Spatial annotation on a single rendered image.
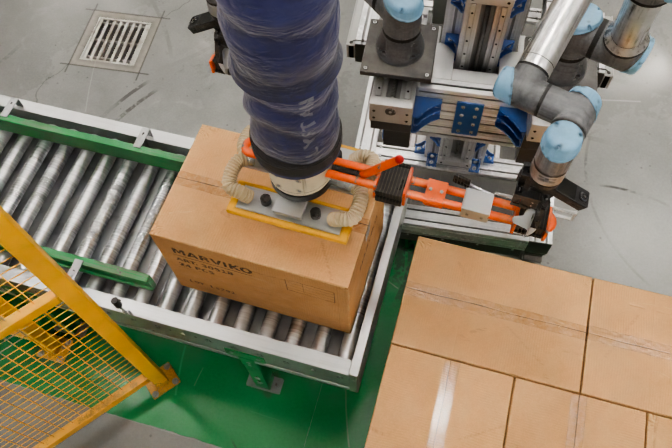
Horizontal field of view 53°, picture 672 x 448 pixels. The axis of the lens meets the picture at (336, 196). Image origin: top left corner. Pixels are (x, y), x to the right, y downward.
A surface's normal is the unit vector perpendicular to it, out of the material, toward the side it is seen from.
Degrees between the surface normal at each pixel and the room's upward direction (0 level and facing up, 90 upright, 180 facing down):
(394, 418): 0
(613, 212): 0
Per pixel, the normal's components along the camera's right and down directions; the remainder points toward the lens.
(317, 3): 0.72, 0.41
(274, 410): -0.04, -0.49
